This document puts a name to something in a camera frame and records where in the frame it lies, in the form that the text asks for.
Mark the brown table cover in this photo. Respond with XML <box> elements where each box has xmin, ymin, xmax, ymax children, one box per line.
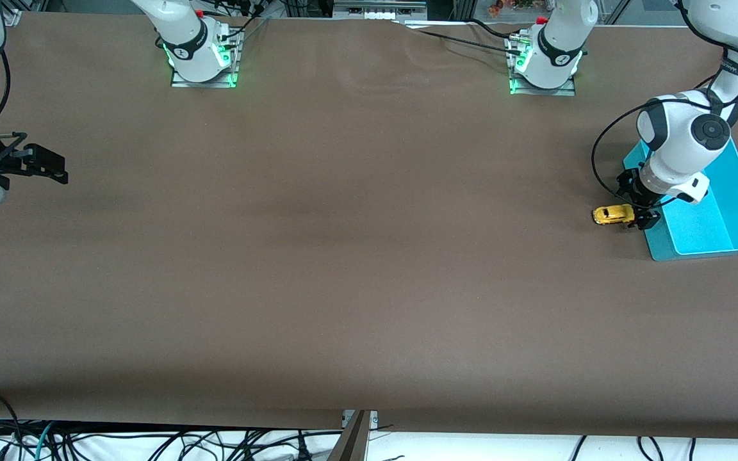
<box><xmin>0</xmin><ymin>12</ymin><xmax>738</xmax><ymax>439</ymax></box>

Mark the short black table cable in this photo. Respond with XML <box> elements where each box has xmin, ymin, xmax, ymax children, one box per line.
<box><xmin>468</xmin><ymin>18</ymin><xmax>523</xmax><ymax>40</ymax></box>

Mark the yellow beetle toy car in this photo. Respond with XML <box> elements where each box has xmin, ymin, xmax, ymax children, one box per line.
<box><xmin>593</xmin><ymin>204</ymin><xmax>636</xmax><ymax>226</ymax></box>

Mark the white power strip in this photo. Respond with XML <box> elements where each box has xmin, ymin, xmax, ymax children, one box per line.
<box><xmin>334</xmin><ymin>0</ymin><xmax>427</xmax><ymax>20</ymax></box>

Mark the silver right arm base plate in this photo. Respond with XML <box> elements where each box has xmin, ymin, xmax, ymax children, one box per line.
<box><xmin>170</xmin><ymin>29</ymin><xmax>240</xmax><ymax>88</ymax></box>

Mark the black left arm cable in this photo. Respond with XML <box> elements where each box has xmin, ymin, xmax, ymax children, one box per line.
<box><xmin>591</xmin><ymin>74</ymin><xmax>728</xmax><ymax>209</ymax></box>

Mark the aluminium frame post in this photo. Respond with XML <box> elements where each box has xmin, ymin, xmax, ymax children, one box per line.
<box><xmin>327</xmin><ymin>410</ymin><xmax>373</xmax><ymax>461</ymax></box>

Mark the orange background object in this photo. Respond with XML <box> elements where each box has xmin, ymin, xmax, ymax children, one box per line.
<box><xmin>488</xmin><ymin>0</ymin><xmax>536</xmax><ymax>17</ymax></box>

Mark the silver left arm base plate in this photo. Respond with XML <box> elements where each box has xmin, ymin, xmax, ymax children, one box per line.
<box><xmin>509</xmin><ymin>32</ymin><xmax>577</xmax><ymax>97</ymax></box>

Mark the teal plastic bin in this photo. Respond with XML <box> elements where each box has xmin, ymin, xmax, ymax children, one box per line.
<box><xmin>623</xmin><ymin>138</ymin><xmax>738</xmax><ymax>262</ymax></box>

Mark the teal floor cable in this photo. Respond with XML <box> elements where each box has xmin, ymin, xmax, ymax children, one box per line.
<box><xmin>35</xmin><ymin>421</ymin><xmax>56</xmax><ymax>461</ymax></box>

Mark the long black table cable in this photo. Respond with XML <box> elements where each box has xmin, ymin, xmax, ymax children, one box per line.
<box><xmin>391</xmin><ymin>19</ymin><xmax>523</xmax><ymax>55</ymax></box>

